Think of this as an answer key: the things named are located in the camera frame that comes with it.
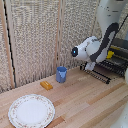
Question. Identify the white black Franka robot arm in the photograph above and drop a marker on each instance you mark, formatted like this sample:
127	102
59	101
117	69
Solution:
95	48

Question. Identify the wooden screen post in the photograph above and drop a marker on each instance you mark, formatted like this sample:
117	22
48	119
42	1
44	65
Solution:
58	33
7	46

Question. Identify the white flat board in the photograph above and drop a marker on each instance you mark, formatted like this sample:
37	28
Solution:
120	118

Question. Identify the orange rectangular block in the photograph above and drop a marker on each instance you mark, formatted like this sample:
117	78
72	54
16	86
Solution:
46	85

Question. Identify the woven divider screen panel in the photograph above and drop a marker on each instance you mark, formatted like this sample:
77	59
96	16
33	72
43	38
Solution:
78	23
31	40

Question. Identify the white floral rimmed plate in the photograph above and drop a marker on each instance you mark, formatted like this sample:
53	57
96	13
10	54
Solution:
31	111

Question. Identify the blue cup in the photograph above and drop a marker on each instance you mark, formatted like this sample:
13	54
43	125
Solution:
61	74

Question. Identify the yellow bowl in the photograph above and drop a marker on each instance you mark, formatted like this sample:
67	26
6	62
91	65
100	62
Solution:
110	54

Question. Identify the black dish rack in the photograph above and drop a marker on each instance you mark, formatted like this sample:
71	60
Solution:
120	55

